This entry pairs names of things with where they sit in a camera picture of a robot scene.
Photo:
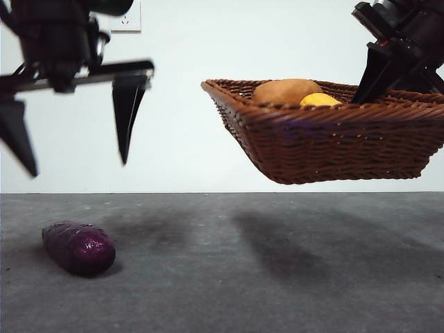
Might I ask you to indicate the white wall socket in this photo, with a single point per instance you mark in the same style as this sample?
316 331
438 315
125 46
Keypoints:
133 24

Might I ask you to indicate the purple eggplant with green stem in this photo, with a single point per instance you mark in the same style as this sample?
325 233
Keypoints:
79 248

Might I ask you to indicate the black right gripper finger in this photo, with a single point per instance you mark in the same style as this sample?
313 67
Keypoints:
399 71
369 73

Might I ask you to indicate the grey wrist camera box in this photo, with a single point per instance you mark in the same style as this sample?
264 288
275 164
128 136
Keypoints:
383 3

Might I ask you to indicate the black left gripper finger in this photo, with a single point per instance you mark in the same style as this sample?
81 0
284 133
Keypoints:
17 135
125 114

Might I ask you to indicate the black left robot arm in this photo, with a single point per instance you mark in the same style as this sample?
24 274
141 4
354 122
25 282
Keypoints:
21 14

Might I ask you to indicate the brown potato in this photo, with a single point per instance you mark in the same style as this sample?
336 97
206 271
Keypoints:
281 92

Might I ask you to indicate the brown woven wicker basket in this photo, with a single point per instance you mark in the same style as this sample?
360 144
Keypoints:
340 145

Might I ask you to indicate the yellow corn cob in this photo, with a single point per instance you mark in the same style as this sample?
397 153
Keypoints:
319 100

